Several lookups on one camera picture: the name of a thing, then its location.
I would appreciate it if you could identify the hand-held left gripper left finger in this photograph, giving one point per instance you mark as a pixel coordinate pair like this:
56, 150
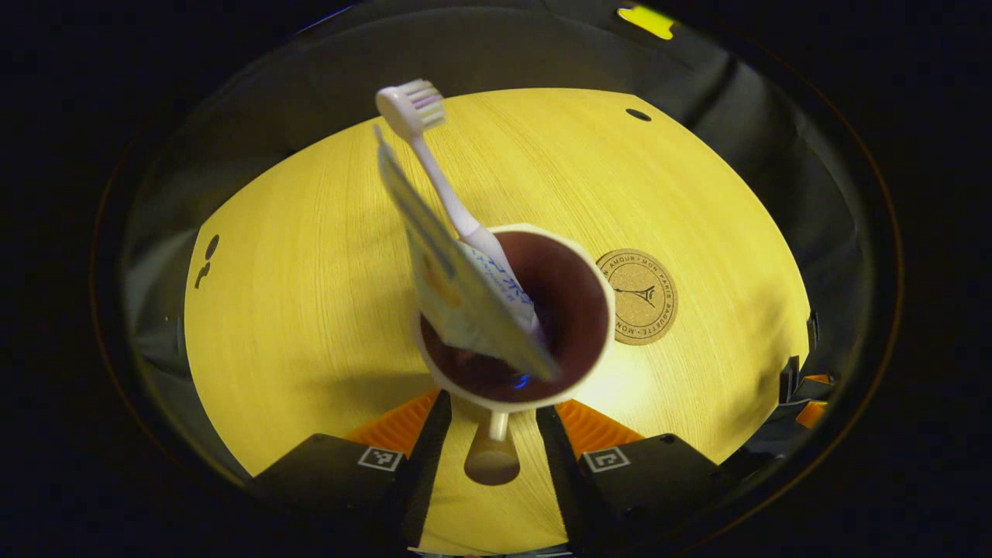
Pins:
422, 473

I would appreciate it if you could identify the white toothbrush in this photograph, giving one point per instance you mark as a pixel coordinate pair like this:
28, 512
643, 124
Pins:
434, 163

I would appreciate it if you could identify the white toothpaste tube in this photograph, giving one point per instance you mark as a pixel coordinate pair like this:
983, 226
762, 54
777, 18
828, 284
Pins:
465, 302

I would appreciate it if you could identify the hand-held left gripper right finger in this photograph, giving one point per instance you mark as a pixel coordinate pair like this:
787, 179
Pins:
566, 480

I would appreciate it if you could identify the round cork coaster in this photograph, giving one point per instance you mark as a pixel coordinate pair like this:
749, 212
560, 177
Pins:
647, 298

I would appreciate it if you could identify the black backdrop cloth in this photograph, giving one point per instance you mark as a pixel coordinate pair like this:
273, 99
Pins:
783, 170

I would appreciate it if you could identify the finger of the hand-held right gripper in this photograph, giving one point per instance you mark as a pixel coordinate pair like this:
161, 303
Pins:
811, 414
818, 379

